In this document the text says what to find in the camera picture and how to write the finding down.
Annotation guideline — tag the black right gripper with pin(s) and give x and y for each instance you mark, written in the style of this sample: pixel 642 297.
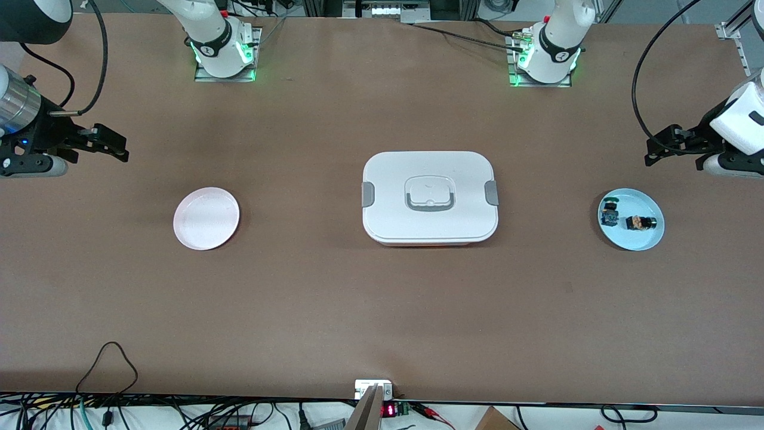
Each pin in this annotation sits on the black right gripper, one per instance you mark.
pixel 43 135

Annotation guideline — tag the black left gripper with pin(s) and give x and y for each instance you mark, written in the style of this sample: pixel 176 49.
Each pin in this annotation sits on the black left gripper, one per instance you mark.
pixel 692 140

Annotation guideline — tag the orange push-button switch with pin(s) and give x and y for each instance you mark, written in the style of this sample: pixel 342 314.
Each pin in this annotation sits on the orange push-button switch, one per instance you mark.
pixel 640 223

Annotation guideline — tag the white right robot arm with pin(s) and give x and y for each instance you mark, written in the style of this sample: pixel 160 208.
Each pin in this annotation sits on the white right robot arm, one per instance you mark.
pixel 209 24

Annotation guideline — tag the light blue round plate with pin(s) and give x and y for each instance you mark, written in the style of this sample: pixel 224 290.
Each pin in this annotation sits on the light blue round plate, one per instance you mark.
pixel 641 239

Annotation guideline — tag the pink round plate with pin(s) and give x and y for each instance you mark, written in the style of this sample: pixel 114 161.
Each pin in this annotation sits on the pink round plate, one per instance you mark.
pixel 206 218

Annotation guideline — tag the white lidded lunch box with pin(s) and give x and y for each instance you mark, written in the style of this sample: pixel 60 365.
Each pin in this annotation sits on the white lidded lunch box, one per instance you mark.
pixel 430 224

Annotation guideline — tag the brown cardboard box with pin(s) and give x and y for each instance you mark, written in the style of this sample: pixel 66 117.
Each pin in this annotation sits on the brown cardboard box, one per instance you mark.
pixel 494 421

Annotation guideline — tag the grey aluminium bar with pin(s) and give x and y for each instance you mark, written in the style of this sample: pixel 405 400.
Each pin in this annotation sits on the grey aluminium bar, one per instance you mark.
pixel 365 412

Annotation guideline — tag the red LED display board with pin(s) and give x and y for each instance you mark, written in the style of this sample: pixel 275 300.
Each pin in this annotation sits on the red LED display board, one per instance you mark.
pixel 391 410

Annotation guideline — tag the green push-button switch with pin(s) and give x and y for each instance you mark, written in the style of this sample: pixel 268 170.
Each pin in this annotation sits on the green push-button switch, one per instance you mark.
pixel 610 214

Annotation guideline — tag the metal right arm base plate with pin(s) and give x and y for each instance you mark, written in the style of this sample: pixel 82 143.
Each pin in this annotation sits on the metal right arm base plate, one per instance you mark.
pixel 206 77

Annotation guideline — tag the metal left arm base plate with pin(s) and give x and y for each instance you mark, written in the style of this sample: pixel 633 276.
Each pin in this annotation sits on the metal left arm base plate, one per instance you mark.
pixel 540 85

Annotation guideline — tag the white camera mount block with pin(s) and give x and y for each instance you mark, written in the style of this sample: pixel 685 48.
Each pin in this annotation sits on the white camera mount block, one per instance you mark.
pixel 364 387

